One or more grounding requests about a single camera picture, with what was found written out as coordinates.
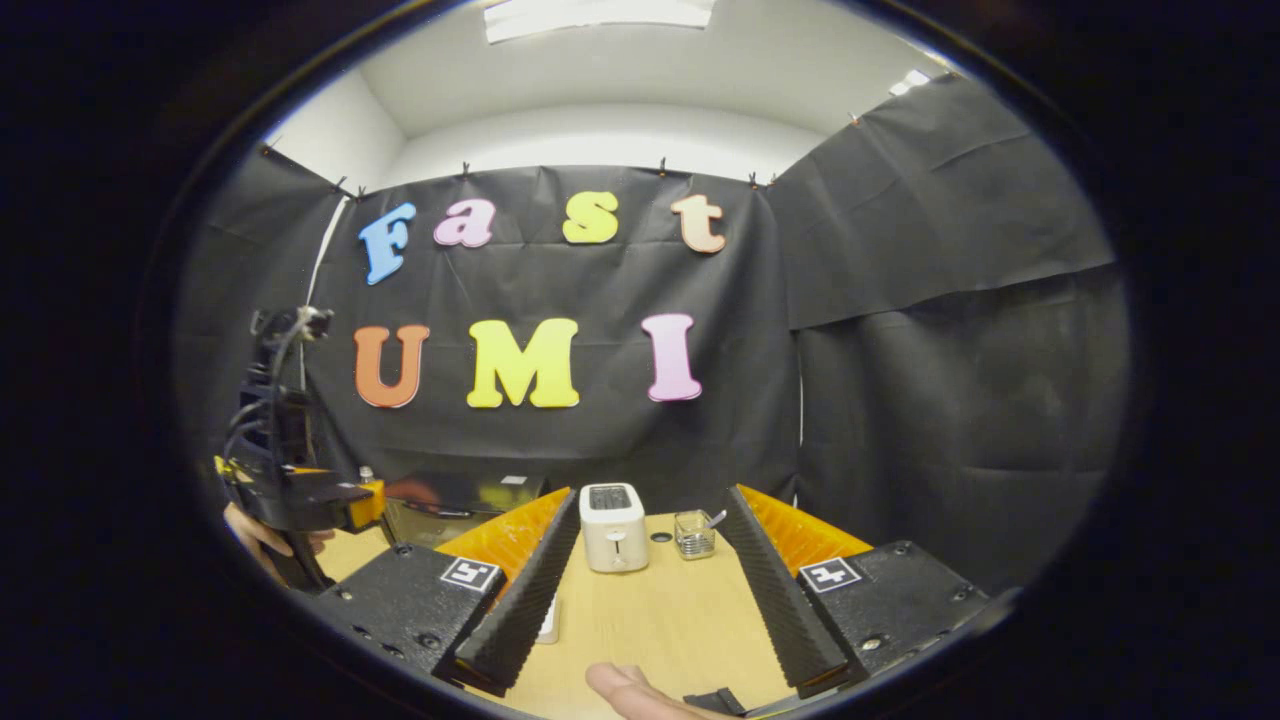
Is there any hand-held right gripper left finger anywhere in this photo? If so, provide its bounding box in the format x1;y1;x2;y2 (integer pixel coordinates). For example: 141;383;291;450
318;487;581;698

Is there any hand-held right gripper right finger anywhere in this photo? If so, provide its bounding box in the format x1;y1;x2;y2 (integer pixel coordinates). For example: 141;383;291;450
722;484;996;699

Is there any black electric oven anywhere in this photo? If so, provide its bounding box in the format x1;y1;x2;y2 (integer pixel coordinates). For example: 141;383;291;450
383;473;549;549

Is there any white toaster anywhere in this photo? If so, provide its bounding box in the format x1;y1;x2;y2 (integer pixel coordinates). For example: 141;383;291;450
579;483;649;574

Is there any large ceiling light panel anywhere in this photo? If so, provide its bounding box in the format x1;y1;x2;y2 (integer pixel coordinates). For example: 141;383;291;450
484;0;717;44

